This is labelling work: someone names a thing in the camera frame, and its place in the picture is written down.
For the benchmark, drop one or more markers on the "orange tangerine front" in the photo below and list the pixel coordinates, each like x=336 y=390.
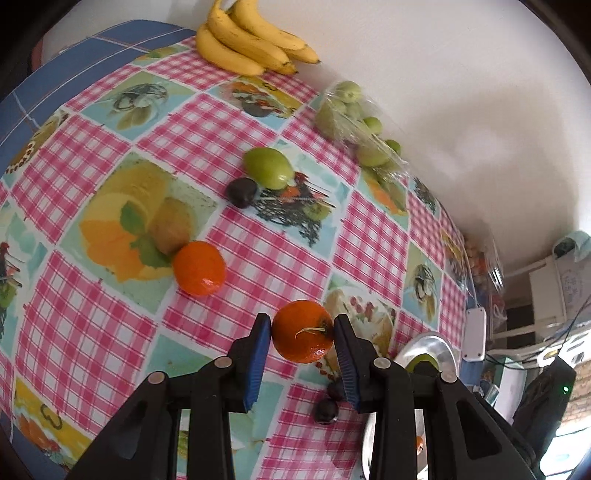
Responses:
x=420 y=445

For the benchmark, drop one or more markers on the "dark plum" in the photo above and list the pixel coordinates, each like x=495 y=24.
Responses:
x=326 y=411
x=241 y=192
x=336 y=390

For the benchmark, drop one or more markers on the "clear tray of green fruit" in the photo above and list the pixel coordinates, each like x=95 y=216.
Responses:
x=351 y=120

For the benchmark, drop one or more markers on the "large steel plate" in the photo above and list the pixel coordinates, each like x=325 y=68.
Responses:
x=440 y=351

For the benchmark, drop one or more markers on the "banana bunch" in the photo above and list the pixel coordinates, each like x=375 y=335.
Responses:
x=239 y=40

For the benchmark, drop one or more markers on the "small green apple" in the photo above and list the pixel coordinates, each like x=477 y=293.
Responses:
x=268 y=167

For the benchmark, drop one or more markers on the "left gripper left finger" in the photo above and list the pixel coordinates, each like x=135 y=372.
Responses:
x=140 y=441

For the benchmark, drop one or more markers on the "clear tray of longans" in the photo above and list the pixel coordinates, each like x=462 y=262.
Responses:
x=484 y=263

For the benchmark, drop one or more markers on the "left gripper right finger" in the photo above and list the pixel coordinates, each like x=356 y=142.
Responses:
x=465 y=438

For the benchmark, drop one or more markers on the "white shelf unit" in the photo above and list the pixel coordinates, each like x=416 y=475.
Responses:
x=560 y=291

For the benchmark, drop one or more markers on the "large green mango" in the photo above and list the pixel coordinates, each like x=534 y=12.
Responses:
x=420 y=359

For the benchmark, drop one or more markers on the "orange tangerine with stem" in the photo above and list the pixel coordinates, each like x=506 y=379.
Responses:
x=302 y=331

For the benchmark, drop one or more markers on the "checkered fruit tablecloth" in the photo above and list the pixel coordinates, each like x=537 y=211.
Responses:
x=152 y=205

